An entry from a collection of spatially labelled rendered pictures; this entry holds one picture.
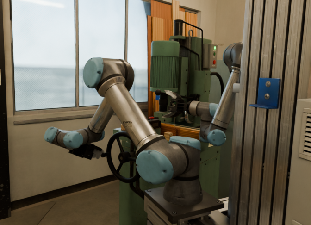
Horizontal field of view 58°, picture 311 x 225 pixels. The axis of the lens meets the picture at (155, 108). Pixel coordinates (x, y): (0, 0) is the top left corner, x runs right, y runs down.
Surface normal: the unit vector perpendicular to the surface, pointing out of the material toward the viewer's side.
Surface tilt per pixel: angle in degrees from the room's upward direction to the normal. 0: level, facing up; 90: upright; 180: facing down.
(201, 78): 90
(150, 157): 95
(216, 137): 90
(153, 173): 95
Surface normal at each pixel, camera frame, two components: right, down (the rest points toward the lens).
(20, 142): 0.68, 0.11
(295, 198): -0.88, 0.04
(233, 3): -0.73, 0.07
